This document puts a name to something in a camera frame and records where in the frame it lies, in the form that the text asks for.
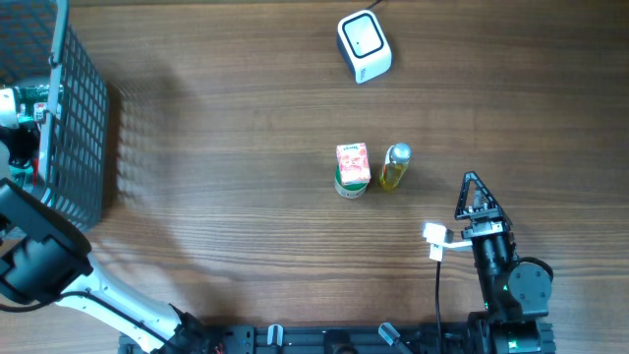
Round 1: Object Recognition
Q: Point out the black camera cable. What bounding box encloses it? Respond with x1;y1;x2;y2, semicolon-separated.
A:
0;289;173;345
434;260;446;354

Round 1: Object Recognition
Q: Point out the black right camera cable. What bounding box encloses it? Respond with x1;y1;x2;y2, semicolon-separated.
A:
434;260;446;354

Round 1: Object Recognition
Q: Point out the white barcode scanner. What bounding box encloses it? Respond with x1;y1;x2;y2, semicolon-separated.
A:
336;9;392;85

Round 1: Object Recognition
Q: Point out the green white round can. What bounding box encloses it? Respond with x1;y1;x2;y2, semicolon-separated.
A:
334;167;368;199

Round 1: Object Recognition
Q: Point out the yellow liquid glass bottle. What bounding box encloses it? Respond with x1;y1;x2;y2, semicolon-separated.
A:
378;143;412;191

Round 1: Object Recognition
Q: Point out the grey plastic mesh basket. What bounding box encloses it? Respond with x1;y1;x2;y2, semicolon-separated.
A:
1;0;109;231

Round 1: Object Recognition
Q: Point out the green gloves package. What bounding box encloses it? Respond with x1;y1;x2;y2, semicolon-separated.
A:
10;85;49;189

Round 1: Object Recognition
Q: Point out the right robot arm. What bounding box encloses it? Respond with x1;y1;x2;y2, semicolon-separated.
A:
455;171;557;354

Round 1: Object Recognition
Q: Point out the black left camera cable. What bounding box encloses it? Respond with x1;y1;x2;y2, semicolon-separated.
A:
0;289;173;345

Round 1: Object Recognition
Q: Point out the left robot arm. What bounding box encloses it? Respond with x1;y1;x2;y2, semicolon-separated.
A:
1;178;211;353

